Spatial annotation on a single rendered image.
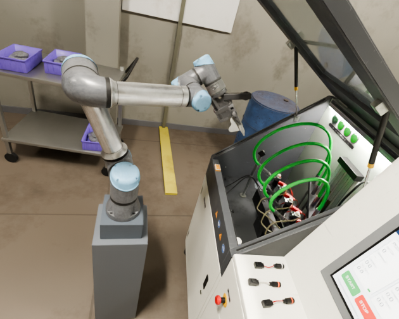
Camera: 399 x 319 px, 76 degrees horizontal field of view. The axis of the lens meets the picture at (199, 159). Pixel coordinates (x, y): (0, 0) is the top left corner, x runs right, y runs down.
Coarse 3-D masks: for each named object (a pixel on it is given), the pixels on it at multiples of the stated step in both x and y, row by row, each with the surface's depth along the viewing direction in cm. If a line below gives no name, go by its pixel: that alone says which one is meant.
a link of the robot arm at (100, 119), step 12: (72, 60) 83; (84, 60) 84; (96, 72) 84; (84, 108) 93; (96, 108) 93; (96, 120) 96; (108, 120) 99; (96, 132) 100; (108, 132) 101; (108, 144) 104; (120, 144) 109; (108, 156) 108; (120, 156) 109; (108, 168) 110
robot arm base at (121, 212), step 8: (112, 200) 108; (136, 200) 112; (112, 208) 110; (120, 208) 108; (128, 208) 110; (136, 208) 113; (112, 216) 110; (120, 216) 110; (128, 216) 111; (136, 216) 115
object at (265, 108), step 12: (252, 96) 288; (264, 96) 293; (276, 96) 302; (252, 108) 283; (264, 108) 271; (276, 108) 271; (288, 108) 279; (252, 120) 286; (264, 120) 277; (276, 120) 273; (240, 132) 308; (252, 132) 290
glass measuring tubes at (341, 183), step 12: (336, 168) 123; (348, 168) 115; (336, 180) 122; (348, 180) 118; (360, 180) 111; (324, 192) 132; (336, 192) 122; (348, 192) 117; (324, 204) 128; (336, 204) 122
